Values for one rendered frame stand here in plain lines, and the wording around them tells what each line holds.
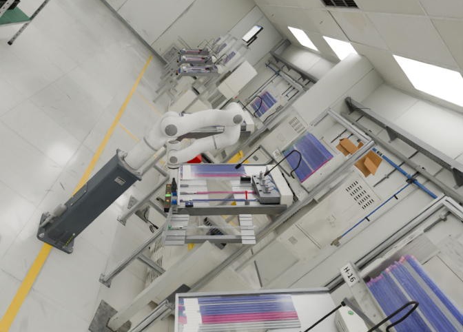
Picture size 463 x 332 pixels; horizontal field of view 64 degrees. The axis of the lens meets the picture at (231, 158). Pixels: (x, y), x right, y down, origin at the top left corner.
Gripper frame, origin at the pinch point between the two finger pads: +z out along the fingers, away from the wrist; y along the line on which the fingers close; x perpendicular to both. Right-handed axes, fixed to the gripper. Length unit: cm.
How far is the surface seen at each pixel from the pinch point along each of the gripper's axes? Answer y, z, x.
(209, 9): -871, -87, 78
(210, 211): 10.1, 11.8, 23.2
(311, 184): 12, -8, 87
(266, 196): 6, 4, 60
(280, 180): -13, 2, 74
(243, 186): -21, 10, 49
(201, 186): -21.6, 10.2, 18.9
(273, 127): -143, 5, 98
